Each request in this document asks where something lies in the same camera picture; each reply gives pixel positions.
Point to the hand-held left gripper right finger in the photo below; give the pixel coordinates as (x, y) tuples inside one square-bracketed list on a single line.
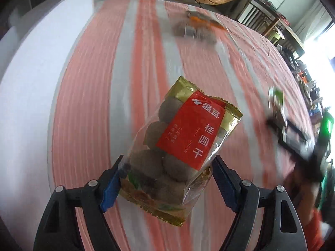
[(225, 185)]

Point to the dark wooden chair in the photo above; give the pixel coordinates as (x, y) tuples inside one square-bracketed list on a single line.
[(259, 13)]

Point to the orange snack packet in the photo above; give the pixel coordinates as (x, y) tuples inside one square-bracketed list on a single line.
[(209, 22)]

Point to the green snack packet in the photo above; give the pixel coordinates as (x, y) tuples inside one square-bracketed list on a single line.
[(278, 102)]

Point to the person's right forearm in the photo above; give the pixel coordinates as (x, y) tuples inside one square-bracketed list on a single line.
[(311, 219)]

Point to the brown snack packet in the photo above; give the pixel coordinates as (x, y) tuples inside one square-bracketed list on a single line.
[(199, 35)]

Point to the window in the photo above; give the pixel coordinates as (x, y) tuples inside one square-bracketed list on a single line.
[(322, 49)]

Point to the pink striped tablecloth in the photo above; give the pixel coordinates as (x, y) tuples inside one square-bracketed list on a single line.
[(110, 62)]

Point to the cluttered side table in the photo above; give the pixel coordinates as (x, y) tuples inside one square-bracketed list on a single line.
[(308, 83)]

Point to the red label longan packet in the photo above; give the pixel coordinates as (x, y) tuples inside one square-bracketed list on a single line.
[(191, 133)]

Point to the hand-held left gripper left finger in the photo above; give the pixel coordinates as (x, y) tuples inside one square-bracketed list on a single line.
[(111, 190)]

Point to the white cardboard box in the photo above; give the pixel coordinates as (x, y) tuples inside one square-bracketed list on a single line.
[(39, 70)]

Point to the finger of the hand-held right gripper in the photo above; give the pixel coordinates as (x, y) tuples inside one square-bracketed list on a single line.
[(299, 133), (290, 143)]

